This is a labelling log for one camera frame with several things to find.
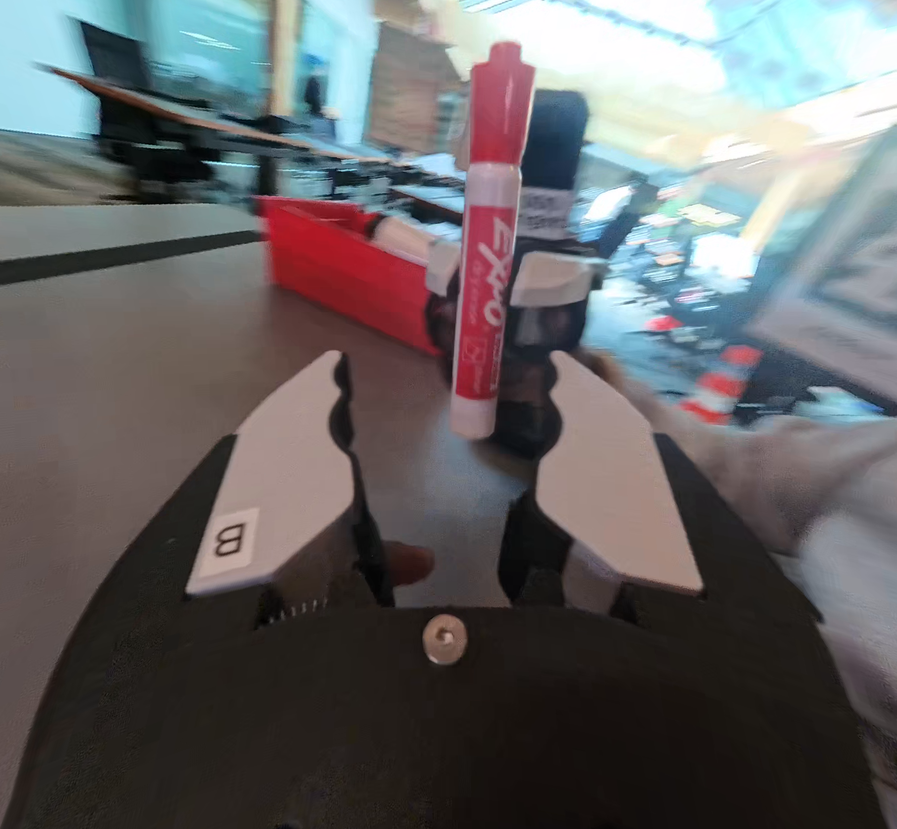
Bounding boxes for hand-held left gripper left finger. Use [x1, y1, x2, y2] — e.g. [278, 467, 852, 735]
[185, 350, 395, 609]

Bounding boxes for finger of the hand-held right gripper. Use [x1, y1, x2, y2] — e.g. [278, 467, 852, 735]
[426, 240, 463, 296]
[510, 253, 597, 307]

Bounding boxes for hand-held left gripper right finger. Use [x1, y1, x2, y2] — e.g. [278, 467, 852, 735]
[499, 350, 705, 611]

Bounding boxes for red marker pen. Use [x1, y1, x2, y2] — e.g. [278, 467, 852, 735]
[449, 40, 537, 442]

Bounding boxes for white bottle black cap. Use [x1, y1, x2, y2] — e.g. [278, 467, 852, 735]
[363, 214, 439, 265]

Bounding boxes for red plastic bin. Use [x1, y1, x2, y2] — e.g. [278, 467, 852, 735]
[256, 194, 460, 358]

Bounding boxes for person's right forearm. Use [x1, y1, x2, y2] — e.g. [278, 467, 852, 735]
[582, 349, 897, 557]

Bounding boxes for neighbouring grey desk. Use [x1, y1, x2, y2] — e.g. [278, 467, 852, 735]
[0, 204, 267, 286]

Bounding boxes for person's right hand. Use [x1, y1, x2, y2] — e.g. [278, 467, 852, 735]
[424, 293, 618, 458]

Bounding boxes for orange traffic cone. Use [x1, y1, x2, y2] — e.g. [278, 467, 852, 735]
[680, 345, 763, 425]

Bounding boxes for handwritten notice board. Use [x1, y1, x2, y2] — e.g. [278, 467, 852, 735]
[364, 23, 463, 153]

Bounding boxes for framed marker sign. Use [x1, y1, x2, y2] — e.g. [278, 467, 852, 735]
[743, 124, 897, 416]

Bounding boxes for wooden pillar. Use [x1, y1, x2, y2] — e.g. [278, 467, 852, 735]
[270, 0, 299, 116]

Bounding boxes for wooden office table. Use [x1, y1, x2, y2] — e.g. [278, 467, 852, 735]
[42, 65, 365, 195]

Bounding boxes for black office chair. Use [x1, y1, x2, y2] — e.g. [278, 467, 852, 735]
[79, 21, 218, 181]

